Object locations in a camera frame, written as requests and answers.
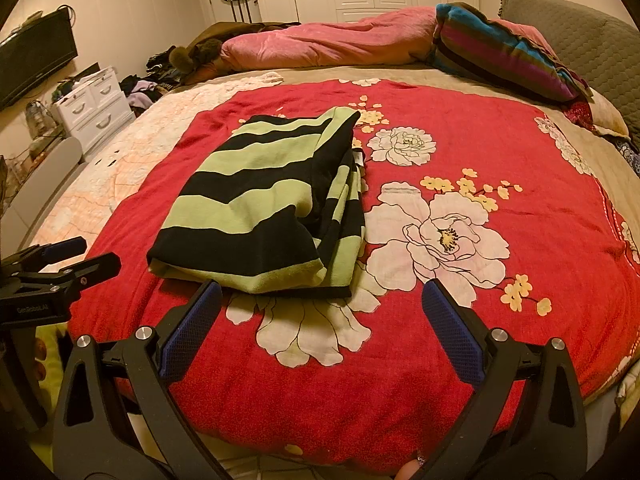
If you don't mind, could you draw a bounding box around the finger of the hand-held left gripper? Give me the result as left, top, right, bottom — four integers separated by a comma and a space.
12, 252, 122, 294
0, 236, 87, 275

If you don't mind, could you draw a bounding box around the red floral blanket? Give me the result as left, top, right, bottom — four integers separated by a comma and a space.
67, 79, 640, 476

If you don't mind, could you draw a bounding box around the beige pillow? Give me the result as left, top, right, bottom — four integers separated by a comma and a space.
589, 91, 632, 137

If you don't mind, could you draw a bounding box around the red patterned cloth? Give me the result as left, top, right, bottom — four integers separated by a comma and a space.
561, 100, 597, 132

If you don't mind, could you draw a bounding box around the pink quilt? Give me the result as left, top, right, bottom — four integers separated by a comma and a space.
219, 6, 442, 73

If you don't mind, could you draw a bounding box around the person's left hand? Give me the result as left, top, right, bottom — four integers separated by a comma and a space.
31, 336, 48, 378

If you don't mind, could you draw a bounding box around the white drawer cabinet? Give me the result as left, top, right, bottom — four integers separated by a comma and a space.
51, 66, 137, 157

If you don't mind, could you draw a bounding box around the green black striped frog sweater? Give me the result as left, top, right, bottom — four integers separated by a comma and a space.
146, 106, 369, 299

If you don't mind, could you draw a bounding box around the dark blue patterned cloth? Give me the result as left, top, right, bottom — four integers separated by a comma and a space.
614, 137, 640, 177

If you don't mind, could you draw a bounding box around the multicolour striped blanket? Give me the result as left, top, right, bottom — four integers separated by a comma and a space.
431, 2, 594, 107

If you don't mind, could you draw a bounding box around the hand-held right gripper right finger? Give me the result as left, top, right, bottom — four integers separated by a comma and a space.
420, 279, 587, 480

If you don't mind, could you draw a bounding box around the brown furry coat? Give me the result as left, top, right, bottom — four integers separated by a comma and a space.
166, 21, 302, 87

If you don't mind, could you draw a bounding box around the white padded bed frame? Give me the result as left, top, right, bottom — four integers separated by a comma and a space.
0, 135, 84, 261

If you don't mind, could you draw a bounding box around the pile of clothes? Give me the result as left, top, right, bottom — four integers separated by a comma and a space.
119, 49, 187, 112

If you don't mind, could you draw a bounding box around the yellow green mat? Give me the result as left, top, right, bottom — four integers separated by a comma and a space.
27, 322, 71, 461

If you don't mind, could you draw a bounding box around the black flat television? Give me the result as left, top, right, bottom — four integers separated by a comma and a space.
0, 9, 79, 110

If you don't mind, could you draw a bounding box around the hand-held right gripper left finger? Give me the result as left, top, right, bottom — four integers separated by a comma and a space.
52, 281, 231, 480

